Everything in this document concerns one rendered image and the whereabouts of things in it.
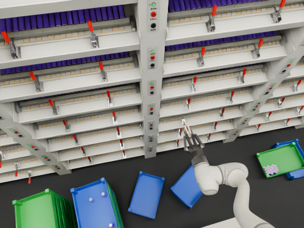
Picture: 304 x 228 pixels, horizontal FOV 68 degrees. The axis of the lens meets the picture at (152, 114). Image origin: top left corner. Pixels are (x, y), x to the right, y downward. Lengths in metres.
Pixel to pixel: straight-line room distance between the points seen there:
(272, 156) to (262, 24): 1.35
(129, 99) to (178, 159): 0.95
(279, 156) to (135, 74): 1.52
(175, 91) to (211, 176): 0.49
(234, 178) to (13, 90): 1.11
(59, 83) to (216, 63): 0.70
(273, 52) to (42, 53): 0.99
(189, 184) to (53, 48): 1.43
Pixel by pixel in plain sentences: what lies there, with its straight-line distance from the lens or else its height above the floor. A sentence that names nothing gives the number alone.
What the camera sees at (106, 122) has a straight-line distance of 1.33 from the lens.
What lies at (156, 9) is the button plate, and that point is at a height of 1.39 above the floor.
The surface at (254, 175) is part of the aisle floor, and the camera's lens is 2.09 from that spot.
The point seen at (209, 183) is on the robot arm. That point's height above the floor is 0.65.
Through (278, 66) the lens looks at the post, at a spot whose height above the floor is 0.98.
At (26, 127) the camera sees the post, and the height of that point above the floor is 0.79.
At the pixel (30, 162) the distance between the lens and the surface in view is 1.82.
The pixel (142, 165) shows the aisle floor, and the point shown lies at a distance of 1.93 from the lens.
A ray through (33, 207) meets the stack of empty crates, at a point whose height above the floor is 0.40.
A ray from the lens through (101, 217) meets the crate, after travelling 1.47.
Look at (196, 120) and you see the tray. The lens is 1.57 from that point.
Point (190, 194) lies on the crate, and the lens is 1.90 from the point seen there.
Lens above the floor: 1.84
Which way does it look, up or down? 60 degrees down
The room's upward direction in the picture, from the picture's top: 1 degrees clockwise
